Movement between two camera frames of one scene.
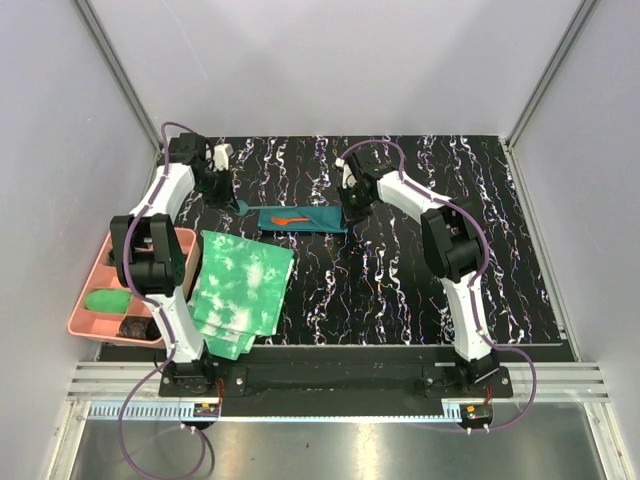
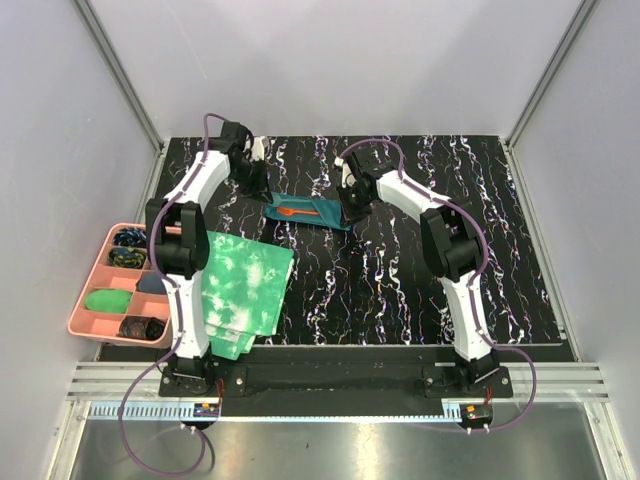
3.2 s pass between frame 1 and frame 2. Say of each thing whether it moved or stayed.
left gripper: moved
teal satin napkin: moved
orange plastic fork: moved
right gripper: stayed
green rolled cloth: stayed
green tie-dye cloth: stayed
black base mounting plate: stayed
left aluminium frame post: stayed
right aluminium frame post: stayed
